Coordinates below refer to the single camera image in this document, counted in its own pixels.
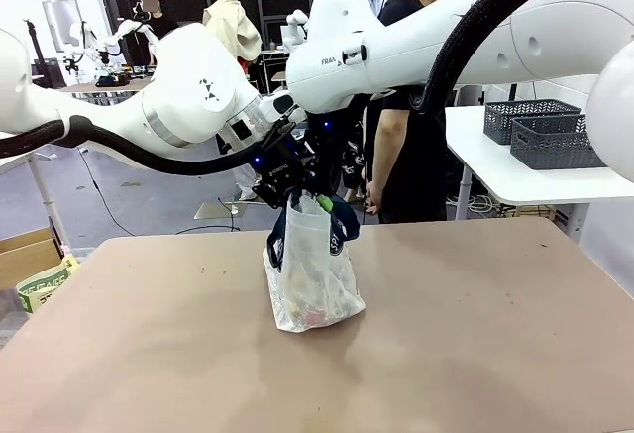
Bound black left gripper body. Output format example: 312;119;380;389
251;141;309;211

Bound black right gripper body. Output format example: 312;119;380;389
302;123;349;197

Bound transparent shopping bag navy handles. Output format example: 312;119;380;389
262;191;368;334

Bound dark grey plastic basket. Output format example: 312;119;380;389
509;114;608;171
483;98;583;147

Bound person's right forearm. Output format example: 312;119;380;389
369;114;403;191

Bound person's right hand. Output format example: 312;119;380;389
365;182;385;216

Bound person in black t-shirt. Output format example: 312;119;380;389
364;0;490;224

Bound bystander in beige hoodie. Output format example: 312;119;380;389
192;0;263;77

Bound white side table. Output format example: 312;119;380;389
444;104;634;244

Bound background work table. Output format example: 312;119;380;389
57;75;153;107

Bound bystander in black clothes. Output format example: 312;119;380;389
126;0;178;65

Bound white table with pole leg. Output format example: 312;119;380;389
0;130;68;256

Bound green and white carton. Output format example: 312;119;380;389
16;253;80;315

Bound brown cardboard box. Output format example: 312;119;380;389
0;227;66;291

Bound black tripod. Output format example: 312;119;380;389
21;18;49;76

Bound black left arm cable sleeve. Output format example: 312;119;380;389
0;114;293;177

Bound black arm cable sleeve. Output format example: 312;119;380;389
0;114;293;177
409;0;601;113

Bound black right arm cable sleeve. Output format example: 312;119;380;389
409;0;601;113

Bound grey wall panel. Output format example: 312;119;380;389
42;0;84;54

